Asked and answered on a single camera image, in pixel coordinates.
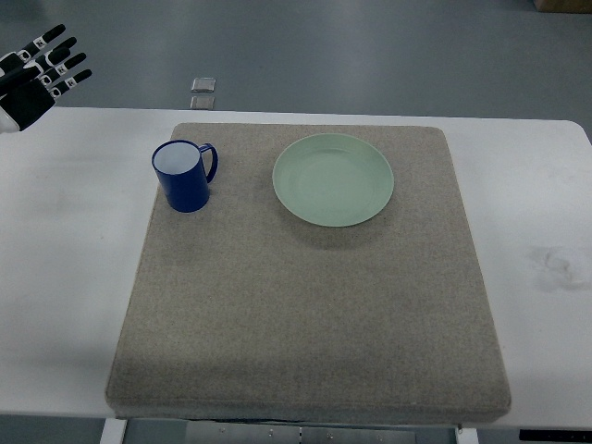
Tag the metal floor plate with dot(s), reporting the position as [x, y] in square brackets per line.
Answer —
[203, 85]
[199, 102]

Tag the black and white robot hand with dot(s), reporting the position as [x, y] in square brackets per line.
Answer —
[35, 77]

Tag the grey felt mat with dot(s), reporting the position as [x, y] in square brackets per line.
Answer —
[243, 311]

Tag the cardboard box corner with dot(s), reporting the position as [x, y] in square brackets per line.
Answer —
[564, 6]

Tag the light green plate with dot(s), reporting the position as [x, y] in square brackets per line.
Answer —
[333, 180]

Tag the blue mug white inside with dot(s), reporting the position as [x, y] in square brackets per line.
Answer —
[185, 170]

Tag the upper metal floor plate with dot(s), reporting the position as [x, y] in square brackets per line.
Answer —
[203, 85]

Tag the lower metal floor plate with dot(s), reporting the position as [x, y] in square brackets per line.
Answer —
[199, 102]

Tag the metal table frame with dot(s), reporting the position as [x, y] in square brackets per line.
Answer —
[212, 432]

